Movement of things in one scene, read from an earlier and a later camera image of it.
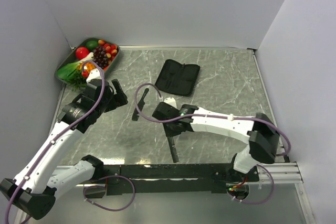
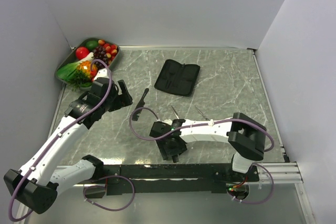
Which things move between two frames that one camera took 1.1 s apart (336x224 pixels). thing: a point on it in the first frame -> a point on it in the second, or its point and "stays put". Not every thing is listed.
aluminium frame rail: [277, 173] stays put
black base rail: [164, 178] stays put
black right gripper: [170, 133] -> [166, 151]
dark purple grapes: [100, 57] stays put
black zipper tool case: [177, 78] stays put
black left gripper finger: [117, 87] -> [123, 87]
